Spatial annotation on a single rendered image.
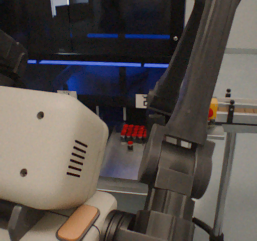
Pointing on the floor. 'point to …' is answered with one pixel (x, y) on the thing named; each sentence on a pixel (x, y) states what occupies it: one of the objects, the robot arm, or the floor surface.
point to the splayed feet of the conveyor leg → (207, 229)
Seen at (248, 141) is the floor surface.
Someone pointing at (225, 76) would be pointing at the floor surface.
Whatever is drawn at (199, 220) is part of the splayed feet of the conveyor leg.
